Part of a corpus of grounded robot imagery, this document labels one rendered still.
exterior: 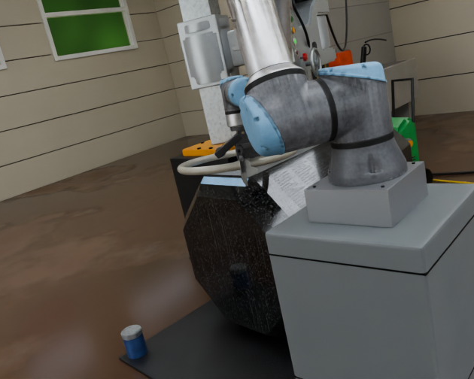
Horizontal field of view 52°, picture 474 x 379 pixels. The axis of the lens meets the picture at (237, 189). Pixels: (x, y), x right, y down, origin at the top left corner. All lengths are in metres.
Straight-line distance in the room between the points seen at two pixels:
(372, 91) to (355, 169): 0.18
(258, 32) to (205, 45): 1.89
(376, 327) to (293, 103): 0.53
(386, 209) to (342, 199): 0.11
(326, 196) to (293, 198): 0.87
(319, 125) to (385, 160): 0.18
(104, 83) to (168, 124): 1.60
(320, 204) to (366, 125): 0.22
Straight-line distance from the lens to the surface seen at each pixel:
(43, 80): 8.58
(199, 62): 3.06
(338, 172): 1.17
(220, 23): 3.10
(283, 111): 1.07
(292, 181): 2.11
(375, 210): 1.13
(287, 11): 1.50
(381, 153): 1.16
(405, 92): 5.93
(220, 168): 1.73
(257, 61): 1.14
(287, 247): 1.19
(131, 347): 2.48
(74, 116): 8.76
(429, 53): 7.20
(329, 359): 1.30
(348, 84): 1.13
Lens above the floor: 1.27
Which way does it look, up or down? 15 degrees down
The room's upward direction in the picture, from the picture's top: 12 degrees counter-clockwise
